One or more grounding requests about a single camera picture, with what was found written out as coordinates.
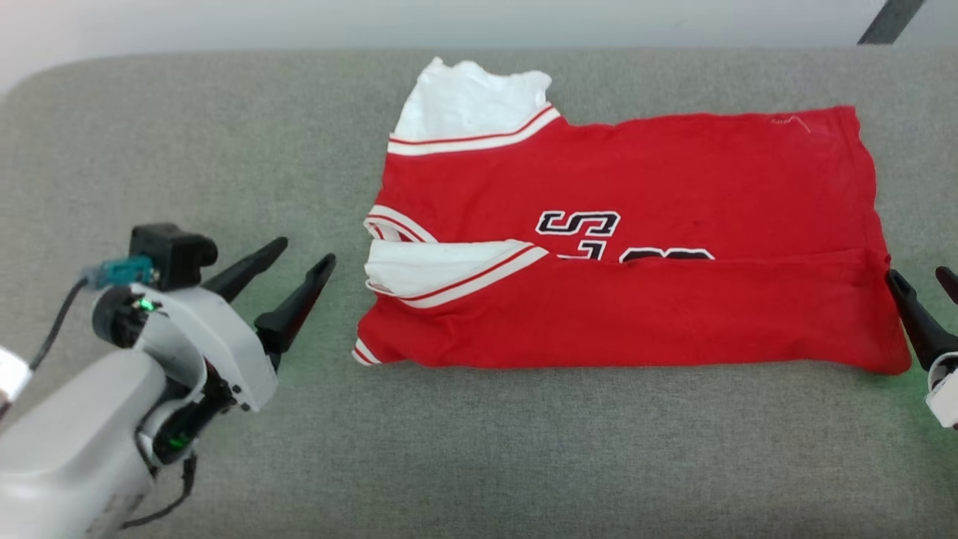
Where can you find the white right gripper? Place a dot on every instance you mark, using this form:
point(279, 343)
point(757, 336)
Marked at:
point(947, 389)

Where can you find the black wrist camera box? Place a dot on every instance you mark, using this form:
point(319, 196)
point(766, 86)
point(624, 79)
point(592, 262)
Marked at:
point(172, 251)

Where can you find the red and white jersey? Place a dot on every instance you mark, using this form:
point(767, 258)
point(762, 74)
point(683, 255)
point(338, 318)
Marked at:
point(636, 299)

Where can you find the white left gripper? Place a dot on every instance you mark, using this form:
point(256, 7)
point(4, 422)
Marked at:
point(217, 337)

